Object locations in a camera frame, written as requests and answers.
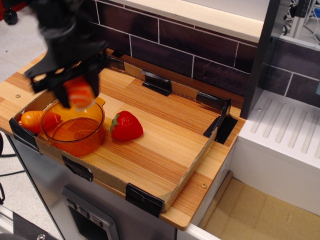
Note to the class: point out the black caster wheel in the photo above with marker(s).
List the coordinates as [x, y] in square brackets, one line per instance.
[10, 16]

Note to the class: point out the red toy strawberry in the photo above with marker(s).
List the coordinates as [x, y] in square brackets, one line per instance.
[125, 126]

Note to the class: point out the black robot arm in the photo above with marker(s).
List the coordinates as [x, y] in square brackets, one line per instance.
[59, 13]

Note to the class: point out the orange transparent plastic pot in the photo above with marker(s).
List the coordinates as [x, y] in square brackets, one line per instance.
[78, 133]

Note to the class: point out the silver toy oven front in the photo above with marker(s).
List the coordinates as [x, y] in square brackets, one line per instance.
[54, 183]

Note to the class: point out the orange toy carrot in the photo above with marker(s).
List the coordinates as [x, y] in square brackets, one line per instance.
[38, 120]

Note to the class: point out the salmon sushi toy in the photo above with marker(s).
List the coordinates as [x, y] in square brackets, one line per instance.
[79, 93]

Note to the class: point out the dark grey vertical post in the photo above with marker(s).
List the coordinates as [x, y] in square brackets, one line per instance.
[272, 30]

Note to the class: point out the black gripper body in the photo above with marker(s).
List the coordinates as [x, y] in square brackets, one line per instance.
[69, 48]

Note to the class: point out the cardboard fence with black tape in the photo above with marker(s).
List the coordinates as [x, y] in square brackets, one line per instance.
[158, 144]

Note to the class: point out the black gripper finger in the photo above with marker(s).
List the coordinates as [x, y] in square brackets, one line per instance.
[61, 93]
[91, 75]

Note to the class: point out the white toy sink drainboard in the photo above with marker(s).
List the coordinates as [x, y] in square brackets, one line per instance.
[278, 151]

